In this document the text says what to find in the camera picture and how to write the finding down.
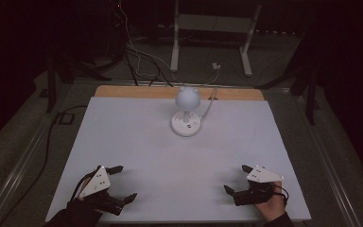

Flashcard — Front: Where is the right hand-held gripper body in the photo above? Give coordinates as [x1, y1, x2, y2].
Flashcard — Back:
[233, 166, 285, 207]

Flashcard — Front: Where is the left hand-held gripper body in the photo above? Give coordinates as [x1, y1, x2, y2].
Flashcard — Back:
[78, 166, 127, 217]

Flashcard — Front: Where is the white round table lamp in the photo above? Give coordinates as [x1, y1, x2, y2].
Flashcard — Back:
[170, 86, 202, 137]

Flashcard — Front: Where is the person's left hand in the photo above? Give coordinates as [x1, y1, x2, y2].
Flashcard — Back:
[79, 178, 93, 194]

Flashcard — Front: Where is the person's right hand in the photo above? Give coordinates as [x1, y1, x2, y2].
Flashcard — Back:
[254, 181, 286, 221]

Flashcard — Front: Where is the white table mat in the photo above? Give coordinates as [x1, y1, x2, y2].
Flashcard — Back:
[44, 96, 312, 224]

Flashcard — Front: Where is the black floor box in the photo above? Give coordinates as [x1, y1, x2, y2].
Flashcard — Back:
[58, 112, 76, 125]

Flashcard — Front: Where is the black tripod stand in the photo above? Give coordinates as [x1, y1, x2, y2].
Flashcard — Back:
[254, 31, 322, 126]
[44, 46, 113, 114]

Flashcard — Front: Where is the white metal stand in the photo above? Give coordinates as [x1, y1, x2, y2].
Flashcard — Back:
[169, 0, 263, 78]

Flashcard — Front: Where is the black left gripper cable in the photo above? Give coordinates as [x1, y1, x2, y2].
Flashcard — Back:
[70, 168, 102, 202]

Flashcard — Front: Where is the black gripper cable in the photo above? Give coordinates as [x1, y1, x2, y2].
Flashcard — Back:
[271, 183, 290, 207]
[70, 168, 102, 202]

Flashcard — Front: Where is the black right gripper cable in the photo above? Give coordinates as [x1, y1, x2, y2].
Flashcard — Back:
[271, 183, 290, 207]

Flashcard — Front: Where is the long black floor cable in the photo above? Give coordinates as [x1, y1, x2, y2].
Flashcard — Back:
[0, 104, 89, 227]

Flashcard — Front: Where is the metal floor rail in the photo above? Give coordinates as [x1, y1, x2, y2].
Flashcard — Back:
[0, 117, 62, 227]
[294, 94, 363, 227]

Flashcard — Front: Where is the white lamp cable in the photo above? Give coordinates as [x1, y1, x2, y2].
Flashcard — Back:
[200, 86, 218, 120]

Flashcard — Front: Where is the bundle of black floor cables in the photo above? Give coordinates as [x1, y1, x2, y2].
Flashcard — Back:
[123, 42, 175, 88]

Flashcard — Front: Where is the thin white floor cable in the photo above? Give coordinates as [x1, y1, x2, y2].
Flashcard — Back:
[118, 0, 220, 86]

